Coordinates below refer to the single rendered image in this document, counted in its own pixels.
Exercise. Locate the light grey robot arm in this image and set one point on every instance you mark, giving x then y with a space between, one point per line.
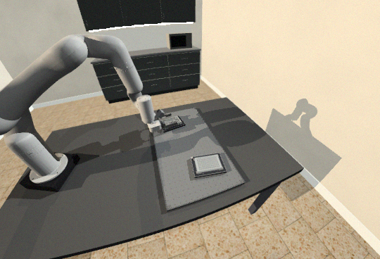
62 58

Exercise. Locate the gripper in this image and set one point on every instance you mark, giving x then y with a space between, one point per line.
156 124

